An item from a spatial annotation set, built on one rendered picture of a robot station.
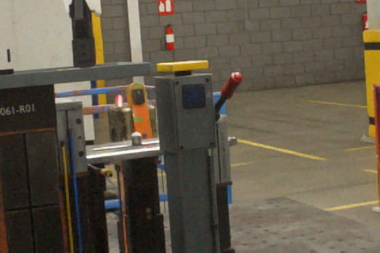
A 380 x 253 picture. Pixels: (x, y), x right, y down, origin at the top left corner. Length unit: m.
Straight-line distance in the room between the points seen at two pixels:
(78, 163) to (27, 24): 8.15
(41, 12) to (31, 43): 0.35
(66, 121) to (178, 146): 0.20
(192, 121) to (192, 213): 0.14
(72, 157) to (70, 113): 0.07
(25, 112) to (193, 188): 0.28
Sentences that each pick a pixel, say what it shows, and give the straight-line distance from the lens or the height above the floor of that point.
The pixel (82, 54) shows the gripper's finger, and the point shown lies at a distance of 1.26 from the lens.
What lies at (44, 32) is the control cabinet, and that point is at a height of 1.32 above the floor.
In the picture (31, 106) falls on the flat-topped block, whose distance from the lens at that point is 1.21.
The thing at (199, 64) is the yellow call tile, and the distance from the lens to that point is 1.30.
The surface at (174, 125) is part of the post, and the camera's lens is 1.28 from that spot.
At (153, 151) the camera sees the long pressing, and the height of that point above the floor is 1.00.
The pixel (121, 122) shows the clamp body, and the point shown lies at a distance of 1.80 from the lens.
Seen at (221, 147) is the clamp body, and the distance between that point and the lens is 1.49.
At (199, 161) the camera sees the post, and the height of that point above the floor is 1.01.
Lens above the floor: 1.20
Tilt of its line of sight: 3 degrees down
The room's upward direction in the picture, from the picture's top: 4 degrees counter-clockwise
